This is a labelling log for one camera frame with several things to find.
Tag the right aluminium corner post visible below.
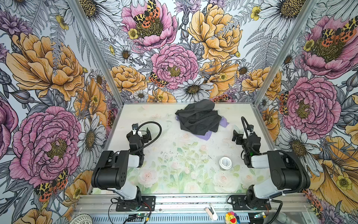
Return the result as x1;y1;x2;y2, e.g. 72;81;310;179
253;0;320;107

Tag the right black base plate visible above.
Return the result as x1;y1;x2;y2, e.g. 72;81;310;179
227;195;271;211

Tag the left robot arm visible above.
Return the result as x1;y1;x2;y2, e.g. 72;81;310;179
91;130;152;211

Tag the white tape roll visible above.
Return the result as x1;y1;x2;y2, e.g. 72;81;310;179
219;156;233;170

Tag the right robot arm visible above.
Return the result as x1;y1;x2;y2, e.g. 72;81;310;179
227;130;310;211

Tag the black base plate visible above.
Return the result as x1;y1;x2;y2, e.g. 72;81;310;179
227;195;271;211
116;196;157;212

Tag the lavender purple cloth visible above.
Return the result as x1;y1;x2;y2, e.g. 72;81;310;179
176;116;229;141

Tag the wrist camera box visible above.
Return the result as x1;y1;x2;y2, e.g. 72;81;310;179
244;125;254;138
131;123;139;135

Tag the dark grey cloth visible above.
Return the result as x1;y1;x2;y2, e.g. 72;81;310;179
175;99;222;135

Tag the white perforated disc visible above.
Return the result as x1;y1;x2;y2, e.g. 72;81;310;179
70;214;93;224

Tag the aluminium front rail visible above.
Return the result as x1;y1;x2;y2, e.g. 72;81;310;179
73;193;312;215

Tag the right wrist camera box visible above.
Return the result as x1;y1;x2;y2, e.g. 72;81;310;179
244;125;254;138

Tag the white marker pen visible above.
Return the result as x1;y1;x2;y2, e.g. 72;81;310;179
206;204;218;221

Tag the aluminium corner post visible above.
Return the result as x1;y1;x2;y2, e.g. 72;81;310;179
253;0;320;107
66;0;124;108

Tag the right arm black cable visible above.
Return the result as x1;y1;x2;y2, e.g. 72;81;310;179
241;116;311;194

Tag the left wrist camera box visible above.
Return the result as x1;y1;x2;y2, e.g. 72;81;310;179
131;123;139;135

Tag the left aluminium corner post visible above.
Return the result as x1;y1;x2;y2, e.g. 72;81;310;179
66;0;124;108

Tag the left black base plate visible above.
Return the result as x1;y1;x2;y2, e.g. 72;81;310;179
116;196;157;212

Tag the colourful flower toy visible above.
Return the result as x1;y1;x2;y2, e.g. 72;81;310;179
225;211;240;224

